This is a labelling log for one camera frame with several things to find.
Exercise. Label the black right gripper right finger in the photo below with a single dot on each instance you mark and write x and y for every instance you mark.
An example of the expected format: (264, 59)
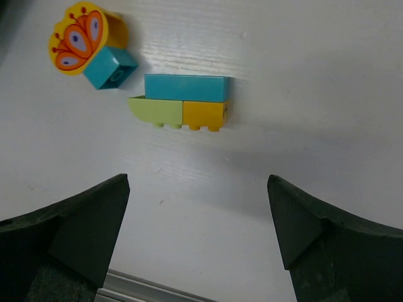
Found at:
(333, 255)

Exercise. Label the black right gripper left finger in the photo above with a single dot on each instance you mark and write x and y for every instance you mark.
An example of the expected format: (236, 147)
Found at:
(62, 252)

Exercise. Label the light green curved brick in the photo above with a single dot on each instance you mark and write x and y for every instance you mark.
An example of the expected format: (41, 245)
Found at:
(158, 112)

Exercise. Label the small teal square brick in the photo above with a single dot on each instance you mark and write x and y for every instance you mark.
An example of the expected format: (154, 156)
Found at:
(110, 67)

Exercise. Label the small yellow curved brick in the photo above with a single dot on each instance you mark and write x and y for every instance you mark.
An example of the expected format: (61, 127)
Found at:
(205, 114)

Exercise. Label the long teal brick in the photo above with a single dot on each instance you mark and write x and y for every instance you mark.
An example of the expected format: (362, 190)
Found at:
(204, 88)

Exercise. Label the yellow flower-print arch brick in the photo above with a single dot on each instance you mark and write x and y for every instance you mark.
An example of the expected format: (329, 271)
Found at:
(85, 29)

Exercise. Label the aluminium front rail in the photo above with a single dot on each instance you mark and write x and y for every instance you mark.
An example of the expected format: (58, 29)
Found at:
(123, 287)

